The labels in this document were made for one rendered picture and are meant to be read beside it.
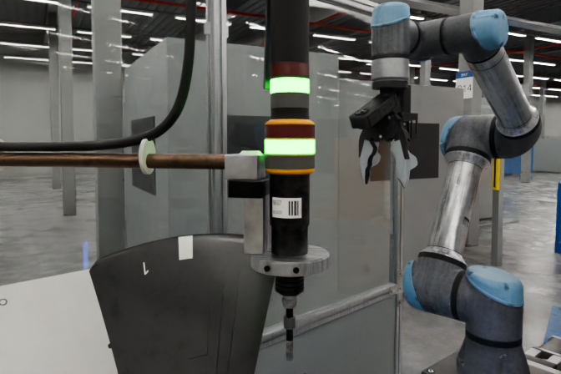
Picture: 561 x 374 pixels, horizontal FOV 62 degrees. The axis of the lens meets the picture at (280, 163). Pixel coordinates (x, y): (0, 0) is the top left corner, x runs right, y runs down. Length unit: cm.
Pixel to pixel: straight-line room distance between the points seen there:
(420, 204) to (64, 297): 430
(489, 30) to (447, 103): 411
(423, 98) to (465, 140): 355
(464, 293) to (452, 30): 56
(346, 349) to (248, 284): 122
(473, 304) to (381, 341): 83
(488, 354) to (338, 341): 67
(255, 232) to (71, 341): 41
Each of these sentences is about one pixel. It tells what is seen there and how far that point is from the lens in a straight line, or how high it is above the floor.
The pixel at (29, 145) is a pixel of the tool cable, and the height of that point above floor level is 156.
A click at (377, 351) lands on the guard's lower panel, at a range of 192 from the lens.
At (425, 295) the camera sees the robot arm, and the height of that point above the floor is 120.
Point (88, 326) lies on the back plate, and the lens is 76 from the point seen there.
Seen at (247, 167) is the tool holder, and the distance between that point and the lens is 40.
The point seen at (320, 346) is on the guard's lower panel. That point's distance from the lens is 164.
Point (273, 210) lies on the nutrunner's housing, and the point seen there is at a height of 150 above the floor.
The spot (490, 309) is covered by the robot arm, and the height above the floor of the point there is 120.
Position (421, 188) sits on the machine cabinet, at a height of 108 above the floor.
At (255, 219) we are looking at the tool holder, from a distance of 40.
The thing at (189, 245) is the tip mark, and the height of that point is 144.
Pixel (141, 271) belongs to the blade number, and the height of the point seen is 141.
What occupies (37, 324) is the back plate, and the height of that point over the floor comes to 131.
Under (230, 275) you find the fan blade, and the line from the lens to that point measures 55.
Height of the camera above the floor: 156
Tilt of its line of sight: 3 degrees down
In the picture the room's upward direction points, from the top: straight up
